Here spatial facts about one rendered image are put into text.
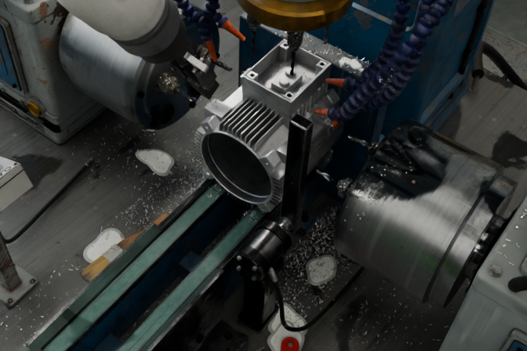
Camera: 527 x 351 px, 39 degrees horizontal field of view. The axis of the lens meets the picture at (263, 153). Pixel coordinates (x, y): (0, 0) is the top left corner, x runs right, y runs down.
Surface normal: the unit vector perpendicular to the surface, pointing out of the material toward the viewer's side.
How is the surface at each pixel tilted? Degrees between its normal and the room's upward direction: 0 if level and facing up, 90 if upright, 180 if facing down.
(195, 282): 0
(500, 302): 90
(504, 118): 0
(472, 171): 6
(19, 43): 89
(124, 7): 96
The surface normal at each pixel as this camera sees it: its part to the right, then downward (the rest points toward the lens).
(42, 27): 0.80, 0.47
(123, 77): -0.50, 0.22
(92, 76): -0.58, 0.48
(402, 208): -0.38, -0.07
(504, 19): 0.04, -0.65
